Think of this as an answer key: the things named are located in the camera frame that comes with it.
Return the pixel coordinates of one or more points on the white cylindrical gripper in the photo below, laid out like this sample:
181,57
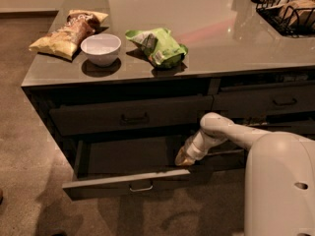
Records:
196,148

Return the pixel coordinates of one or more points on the drawer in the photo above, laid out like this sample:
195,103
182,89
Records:
298,123
127,115
225,159
131,167
263,102

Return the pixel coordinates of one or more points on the green snack bag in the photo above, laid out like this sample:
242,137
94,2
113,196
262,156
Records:
160,48

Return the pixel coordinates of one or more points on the dark counter cabinet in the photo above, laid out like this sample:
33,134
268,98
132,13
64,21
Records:
230,47

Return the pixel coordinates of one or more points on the black wire basket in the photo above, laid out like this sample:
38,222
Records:
269,11

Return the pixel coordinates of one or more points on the yellow brown chip bag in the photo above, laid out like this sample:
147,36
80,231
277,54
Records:
64,42

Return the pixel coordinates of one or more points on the brown bag in basket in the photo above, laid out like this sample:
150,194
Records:
298,14

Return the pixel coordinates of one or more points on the white bowl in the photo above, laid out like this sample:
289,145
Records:
101,49

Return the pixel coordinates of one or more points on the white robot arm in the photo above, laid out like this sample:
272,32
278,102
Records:
279,175

